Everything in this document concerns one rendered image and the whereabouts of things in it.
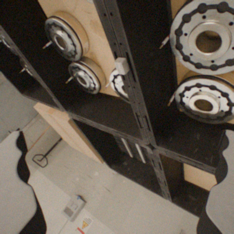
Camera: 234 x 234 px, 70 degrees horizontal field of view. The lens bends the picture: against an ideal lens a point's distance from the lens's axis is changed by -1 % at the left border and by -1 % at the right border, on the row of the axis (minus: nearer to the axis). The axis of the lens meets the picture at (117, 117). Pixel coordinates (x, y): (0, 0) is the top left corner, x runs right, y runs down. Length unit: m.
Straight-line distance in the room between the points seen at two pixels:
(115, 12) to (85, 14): 0.19
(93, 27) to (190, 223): 3.29
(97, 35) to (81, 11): 0.05
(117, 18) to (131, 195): 3.43
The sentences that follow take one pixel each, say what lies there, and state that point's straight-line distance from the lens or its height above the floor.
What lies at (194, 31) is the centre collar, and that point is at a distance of 0.24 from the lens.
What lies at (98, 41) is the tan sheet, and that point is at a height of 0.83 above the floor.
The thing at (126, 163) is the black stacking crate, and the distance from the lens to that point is 0.82.
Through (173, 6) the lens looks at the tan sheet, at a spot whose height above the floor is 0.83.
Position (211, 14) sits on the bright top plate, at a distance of 0.24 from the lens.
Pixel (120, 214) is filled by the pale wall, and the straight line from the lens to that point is 3.51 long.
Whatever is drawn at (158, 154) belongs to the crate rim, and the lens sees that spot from 0.39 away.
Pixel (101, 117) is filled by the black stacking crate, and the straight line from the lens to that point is 0.45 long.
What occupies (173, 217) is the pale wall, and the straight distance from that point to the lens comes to 3.42.
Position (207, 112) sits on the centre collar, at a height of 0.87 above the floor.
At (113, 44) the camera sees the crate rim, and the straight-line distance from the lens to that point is 0.22.
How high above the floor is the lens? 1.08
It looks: 25 degrees down
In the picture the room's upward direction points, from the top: 143 degrees counter-clockwise
